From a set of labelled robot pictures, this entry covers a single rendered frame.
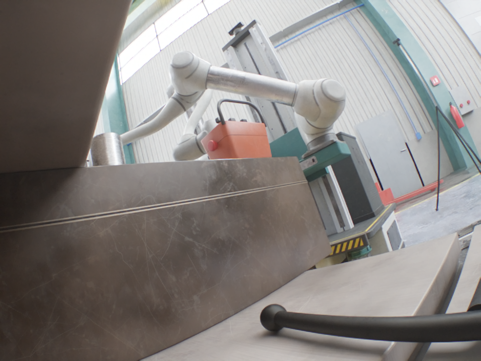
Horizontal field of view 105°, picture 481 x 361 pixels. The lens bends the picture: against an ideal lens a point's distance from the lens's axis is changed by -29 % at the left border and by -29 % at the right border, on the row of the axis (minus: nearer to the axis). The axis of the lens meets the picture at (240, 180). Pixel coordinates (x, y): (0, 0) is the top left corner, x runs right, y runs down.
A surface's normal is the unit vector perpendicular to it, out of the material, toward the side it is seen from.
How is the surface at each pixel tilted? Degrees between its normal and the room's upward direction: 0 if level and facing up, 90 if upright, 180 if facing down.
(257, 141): 97
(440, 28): 90
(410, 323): 33
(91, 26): 180
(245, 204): 90
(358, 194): 90
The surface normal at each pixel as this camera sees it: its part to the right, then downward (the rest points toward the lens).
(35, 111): 0.33, 0.92
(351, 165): -0.64, 0.05
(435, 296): 0.50, -0.36
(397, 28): -0.45, -0.04
